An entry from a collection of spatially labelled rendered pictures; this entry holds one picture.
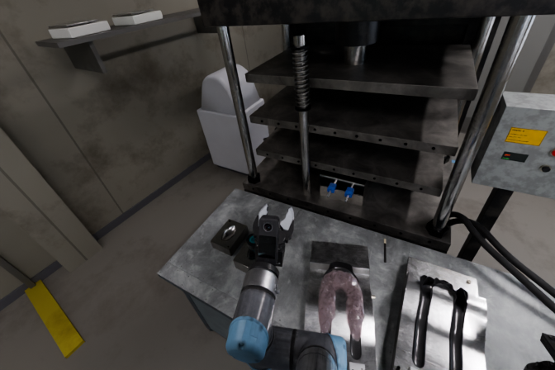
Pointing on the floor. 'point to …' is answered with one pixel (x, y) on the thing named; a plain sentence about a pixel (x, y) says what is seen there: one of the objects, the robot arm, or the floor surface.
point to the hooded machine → (232, 155)
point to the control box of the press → (514, 156)
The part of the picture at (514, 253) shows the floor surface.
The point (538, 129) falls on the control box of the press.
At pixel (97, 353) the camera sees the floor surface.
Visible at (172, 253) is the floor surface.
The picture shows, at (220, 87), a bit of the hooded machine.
